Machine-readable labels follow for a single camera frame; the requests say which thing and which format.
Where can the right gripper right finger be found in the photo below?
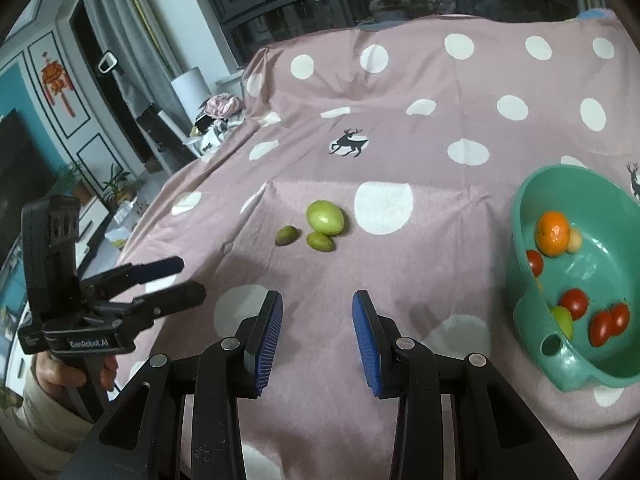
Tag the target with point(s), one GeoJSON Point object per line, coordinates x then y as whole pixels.
{"type": "Point", "coordinates": [376, 336]}

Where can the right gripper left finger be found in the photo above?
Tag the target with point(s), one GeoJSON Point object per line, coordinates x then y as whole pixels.
{"type": "Point", "coordinates": [261, 336]}

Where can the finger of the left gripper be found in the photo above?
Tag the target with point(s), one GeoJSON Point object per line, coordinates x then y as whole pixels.
{"type": "Point", "coordinates": [135, 272]}
{"type": "Point", "coordinates": [140, 313]}

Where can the small dark green fruit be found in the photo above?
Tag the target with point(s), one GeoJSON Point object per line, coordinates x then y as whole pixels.
{"type": "Point", "coordinates": [286, 235]}

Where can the small beige fruit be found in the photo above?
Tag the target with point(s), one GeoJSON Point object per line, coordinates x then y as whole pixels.
{"type": "Point", "coordinates": [564, 320]}

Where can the small red tomato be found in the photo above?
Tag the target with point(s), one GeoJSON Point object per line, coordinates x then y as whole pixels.
{"type": "Point", "coordinates": [576, 302]}

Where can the large red tomato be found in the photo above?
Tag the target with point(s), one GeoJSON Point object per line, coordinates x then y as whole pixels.
{"type": "Point", "coordinates": [600, 328]}

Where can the red tomato with stem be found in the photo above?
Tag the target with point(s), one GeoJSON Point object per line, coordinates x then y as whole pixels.
{"type": "Point", "coordinates": [620, 315]}

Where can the left hand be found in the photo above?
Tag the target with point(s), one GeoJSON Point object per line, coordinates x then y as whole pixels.
{"type": "Point", "coordinates": [55, 377]}

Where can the potted plant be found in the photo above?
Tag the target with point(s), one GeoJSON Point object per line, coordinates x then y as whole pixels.
{"type": "Point", "coordinates": [117, 187]}

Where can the large green fruit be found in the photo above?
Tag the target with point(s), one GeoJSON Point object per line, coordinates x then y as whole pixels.
{"type": "Point", "coordinates": [325, 217]}

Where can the black television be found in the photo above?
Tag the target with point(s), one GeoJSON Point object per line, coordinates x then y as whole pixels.
{"type": "Point", "coordinates": [24, 177]}

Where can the pink polka dot cloth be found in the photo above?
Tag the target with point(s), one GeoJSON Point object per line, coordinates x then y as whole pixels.
{"type": "Point", "coordinates": [421, 134]}

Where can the pink crumpled cloth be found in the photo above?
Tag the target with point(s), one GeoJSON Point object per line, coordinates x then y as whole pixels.
{"type": "Point", "coordinates": [223, 105]}

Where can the white cylindrical lamp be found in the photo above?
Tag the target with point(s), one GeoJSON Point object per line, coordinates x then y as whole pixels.
{"type": "Point", "coordinates": [192, 92]}

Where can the orange tangerine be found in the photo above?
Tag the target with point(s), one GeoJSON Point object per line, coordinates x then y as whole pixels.
{"type": "Point", "coordinates": [552, 233]}

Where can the red chinese knot decoration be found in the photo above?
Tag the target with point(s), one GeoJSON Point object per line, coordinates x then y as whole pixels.
{"type": "Point", "coordinates": [55, 82]}

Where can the pale round fruit in basin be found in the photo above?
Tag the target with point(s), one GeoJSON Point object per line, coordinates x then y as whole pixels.
{"type": "Point", "coordinates": [574, 241]}

